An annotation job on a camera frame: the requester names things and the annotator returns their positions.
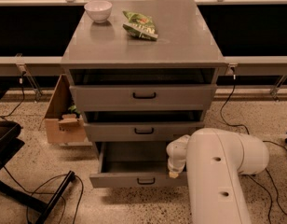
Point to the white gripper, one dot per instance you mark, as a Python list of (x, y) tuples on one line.
[(175, 164)]

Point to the grey bottom drawer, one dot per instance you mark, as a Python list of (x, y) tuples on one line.
[(134, 164)]

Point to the grey drawer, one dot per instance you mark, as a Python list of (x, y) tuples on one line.
[(142, 97), (134, 164), (139, 131)]

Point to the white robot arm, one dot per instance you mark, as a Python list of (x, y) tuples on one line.
[(213, 160)]

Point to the grey middle drawer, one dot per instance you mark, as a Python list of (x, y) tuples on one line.
[(139, 131)]

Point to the grey top drawer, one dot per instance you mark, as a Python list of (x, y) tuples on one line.
[(142, 97)]

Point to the grey drawer cabinet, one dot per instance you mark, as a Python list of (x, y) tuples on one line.
[(105, 54)]

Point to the cardboard box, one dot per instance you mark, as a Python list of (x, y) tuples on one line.
[(62, 124)]

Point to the green chip bag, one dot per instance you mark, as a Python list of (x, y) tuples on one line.
[(140, 26)]

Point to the black chair base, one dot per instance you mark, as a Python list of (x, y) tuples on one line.
[(38, 167)]

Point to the white bowl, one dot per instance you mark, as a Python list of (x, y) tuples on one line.
[(98, 10)]

